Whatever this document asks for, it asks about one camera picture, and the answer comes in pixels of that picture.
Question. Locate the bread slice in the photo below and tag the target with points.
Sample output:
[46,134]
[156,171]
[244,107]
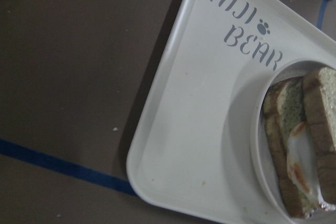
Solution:
[319,103]
[283,110]

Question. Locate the white round plate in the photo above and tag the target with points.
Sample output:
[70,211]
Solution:
[262,103]

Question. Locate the fried egg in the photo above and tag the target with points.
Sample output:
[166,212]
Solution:
[301,167]

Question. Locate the cream bear tray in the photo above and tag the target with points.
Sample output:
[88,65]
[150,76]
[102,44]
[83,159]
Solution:
[194,149]

